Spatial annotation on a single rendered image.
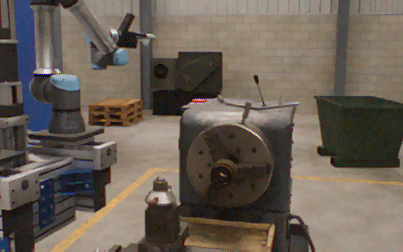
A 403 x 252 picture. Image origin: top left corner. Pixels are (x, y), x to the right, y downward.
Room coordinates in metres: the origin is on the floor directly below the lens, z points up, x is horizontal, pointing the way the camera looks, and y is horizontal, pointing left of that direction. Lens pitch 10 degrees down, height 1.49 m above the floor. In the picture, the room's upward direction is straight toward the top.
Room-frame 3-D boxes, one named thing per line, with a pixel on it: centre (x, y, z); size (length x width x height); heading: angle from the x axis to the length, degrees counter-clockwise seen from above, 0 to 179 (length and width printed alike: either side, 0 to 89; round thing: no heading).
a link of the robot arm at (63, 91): (1.87, 0.55, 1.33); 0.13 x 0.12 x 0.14; 49
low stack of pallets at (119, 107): (9.67, 1.75, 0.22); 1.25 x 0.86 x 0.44; 171
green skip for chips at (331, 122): (6.26, -2.23, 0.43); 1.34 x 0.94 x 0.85; 0
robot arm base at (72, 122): (1.87, 0.55, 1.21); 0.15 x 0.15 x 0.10
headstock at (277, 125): (2.06, -0.19, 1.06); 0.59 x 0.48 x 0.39; 167
